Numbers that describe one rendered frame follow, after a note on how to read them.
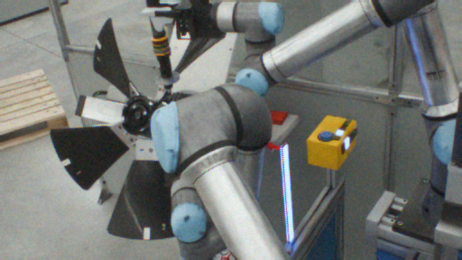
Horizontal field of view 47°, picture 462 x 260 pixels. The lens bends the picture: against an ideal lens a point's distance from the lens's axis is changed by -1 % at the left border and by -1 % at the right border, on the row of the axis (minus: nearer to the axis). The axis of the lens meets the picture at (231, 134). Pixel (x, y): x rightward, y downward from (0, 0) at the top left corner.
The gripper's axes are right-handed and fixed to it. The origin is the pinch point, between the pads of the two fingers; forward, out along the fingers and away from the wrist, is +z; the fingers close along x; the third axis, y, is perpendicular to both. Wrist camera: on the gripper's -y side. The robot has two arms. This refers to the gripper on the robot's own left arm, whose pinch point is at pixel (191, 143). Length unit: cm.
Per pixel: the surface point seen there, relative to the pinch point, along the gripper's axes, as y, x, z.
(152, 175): 14.1, 10.3, 4.8
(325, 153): -36.7, 18.3, 6.4
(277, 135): -27, 35, 48
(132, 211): 21.8, 15.9, -2.3
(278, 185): -24, 76, 73
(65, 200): 102, 107, 148
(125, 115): 17.8, -5.7, 15.4
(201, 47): -8.7, -19.4, 17.8
